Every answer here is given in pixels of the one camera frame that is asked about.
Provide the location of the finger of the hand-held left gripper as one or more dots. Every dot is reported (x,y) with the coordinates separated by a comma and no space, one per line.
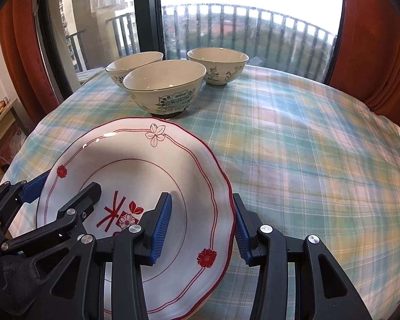
(83,200)
(36,186)

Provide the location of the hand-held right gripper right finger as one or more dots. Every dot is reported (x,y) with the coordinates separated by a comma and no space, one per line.
(241,236)

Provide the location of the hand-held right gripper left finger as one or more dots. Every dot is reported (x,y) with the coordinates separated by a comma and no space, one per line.
(160,230)

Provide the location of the white plate with red pattern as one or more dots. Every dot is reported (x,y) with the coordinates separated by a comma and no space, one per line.
(136,160)

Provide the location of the cream bowl with floral print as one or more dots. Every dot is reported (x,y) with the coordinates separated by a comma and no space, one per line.
(116,73)
(220,73)

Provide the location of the cream bowl with printed label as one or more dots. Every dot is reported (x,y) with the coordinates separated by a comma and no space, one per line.
(160,76)

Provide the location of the clear plastic bag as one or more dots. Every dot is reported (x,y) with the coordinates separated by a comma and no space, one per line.
(15,140)

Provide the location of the wooden shelf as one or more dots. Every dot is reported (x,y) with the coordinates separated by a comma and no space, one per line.
(3,120)

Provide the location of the plaid tablecloth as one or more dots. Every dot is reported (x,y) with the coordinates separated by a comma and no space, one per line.
(303,173)

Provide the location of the small figurine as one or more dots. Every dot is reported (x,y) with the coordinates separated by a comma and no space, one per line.
(1,105)

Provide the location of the orange curtain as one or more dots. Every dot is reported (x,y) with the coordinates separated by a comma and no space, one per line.
(380,56)
(23,56)

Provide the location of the grey balcony railing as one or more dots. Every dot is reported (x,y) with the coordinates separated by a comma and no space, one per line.
(220,4)

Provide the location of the black window frame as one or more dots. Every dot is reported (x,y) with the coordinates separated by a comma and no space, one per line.
(150,13)

